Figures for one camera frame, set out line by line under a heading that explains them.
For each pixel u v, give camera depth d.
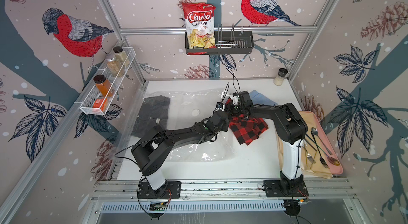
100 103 0.66
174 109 1.05
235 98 0.97
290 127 0.55
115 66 0.75
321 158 0.83
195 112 1.01
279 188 0.72
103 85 0.66
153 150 0.46
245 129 0.90
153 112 1.00
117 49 0.80
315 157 0.83
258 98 1.09
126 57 0.84
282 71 1.10
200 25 0.81
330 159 0.81
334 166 0.80
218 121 0.67
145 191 0.72
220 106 0.78
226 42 0.95
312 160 0.81
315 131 0.92
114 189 0.76
